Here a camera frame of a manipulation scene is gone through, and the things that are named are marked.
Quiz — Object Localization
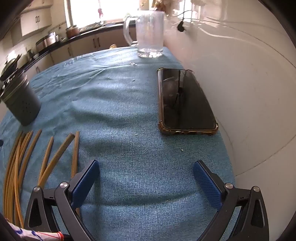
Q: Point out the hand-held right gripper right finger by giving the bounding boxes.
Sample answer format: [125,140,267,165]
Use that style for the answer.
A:
[193,160,270,241]

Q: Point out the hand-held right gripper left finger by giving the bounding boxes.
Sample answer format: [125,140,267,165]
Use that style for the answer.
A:
[24,159,100,241]

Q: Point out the dark grey utensil holder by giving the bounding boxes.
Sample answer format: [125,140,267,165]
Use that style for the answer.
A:
[0,70,42,127]

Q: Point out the pile of wooden chopsticks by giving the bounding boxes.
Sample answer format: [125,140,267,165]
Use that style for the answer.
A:
[3,129,81,229]

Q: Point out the steel wok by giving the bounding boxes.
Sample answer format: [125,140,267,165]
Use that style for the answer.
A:
[0,54,23,79]

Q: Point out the steel cooker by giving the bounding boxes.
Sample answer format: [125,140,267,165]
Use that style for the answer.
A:
[35,32,60,51]

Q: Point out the blue table cloth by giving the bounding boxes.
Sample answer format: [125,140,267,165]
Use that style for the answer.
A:
[0,46,235,241]

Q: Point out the beige upper kitchen cabinets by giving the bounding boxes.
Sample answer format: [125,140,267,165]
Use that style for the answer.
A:
[10,0,67,45]

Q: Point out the beige kitchen cabinets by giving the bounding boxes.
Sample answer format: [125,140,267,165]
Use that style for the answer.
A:
[25,24,138,76]
[10,0,67,45]

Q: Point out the white printed cloth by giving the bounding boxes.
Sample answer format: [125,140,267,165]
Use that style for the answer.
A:
[7,222,65,241]

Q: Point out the black smartphone in brown case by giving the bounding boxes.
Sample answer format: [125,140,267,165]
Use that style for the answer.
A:
[158,68,219,136]

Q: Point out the black kitchen countertop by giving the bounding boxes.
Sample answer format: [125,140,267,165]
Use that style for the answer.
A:
[0,22,137,78]

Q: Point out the red-brown clay pot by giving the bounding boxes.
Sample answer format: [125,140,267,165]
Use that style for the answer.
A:
[66,25,80,39]

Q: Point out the beige lower kitchen cabinets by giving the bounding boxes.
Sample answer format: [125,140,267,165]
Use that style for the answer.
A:
[25,24,138,76]

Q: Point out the kitchen window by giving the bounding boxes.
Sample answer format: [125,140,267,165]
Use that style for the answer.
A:
[65,0,158,28]

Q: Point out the black cable with plug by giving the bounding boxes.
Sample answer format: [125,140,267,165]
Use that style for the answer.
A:
[176,0,193,32]

